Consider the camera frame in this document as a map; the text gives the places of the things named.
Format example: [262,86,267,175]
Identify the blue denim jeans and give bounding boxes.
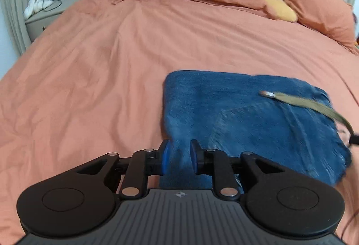
[160,71,352,190]

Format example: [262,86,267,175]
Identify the orange bed duvet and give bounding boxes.
[1,0,358,244]

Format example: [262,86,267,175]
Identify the beige bedside table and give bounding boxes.
[26,0,78,42]

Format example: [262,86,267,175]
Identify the yellow cushion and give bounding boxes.
[264,0,298,22]

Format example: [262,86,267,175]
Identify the small orange pillow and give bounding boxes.
[284,0,358,55]

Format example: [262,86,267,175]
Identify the white crumpled cloth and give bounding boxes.
[24,0,54,20]

